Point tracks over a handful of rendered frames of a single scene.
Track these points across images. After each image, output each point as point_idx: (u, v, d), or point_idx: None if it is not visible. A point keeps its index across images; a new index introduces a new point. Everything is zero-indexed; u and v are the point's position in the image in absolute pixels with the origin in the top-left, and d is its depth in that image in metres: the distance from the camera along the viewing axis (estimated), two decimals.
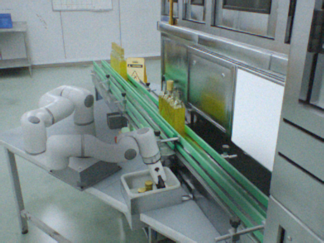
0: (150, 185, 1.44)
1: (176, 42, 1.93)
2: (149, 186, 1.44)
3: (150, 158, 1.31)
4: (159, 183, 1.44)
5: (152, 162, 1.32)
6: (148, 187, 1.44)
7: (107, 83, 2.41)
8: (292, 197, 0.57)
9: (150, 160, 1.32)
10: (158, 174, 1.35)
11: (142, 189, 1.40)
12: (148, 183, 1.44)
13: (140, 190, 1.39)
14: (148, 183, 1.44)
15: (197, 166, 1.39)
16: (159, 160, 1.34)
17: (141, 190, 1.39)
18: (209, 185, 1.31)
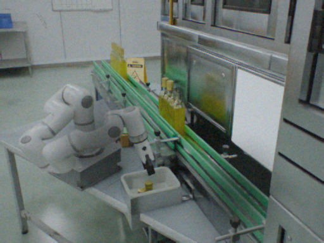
0: (150, 185, 1.44)
1: (176, 42, 1.93)
2: (149, 186, 1.44)
3: (138, 137, 1.30)
4: (162, 78, 1.71)
5: (139, 141, 1.31)
6: (148, 187, 1.44)
7: (107, 83, 2.41)
8: (292, 197, 0.57)
9: (137, 139, 1.31)
10: (145, 154, 1.34)
11: (142, 189, 1.40)
12: (148, 183, 1.44)
13: (140, 190, 1.39)
14: (148, 183, 1.44)
15: (197, 166, 1.39)
16: (147, 139, 1.33)
17: (141, 190, 1.39)
18: (209, 185, 1.31)
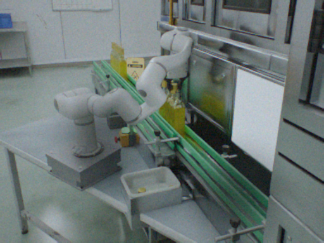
0: (176, 84, 1.63)
1: None
2: (177, 85, 1.63)
3: None
4: None
5: None
6: (177, 87, 1.63)
7: (107, 83, 2.41)
8: (292, 197, 0.57)
9: None
10: None
11: (142, 189, 1.40)
12: (176, 83, 1.62)
13: (140, 190, 1.39)
14: (176, 83, 1.62)
15: (197, 166, 1.39)
16: None
17: (141, 190, 1.39)
18: (209, 185, 1.31)
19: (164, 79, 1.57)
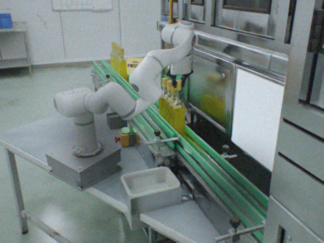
0: None
1: None
2: None
3: None
4: (162, 78, 1.71)
5: (191, 50, 1.47)
6: None
7: None
8: (292, 197, 0.57)
9: (191, 49, 1.46)
10: None
11: (178, 80, 1.56)
12: None
13: (180, 80, 1.55)
14: None
15: (197, 166, 1.39)
16: None
17: (179, 80, 1.55)
18: (209, 185, 1.31)
19: (169, 75, 1.51)
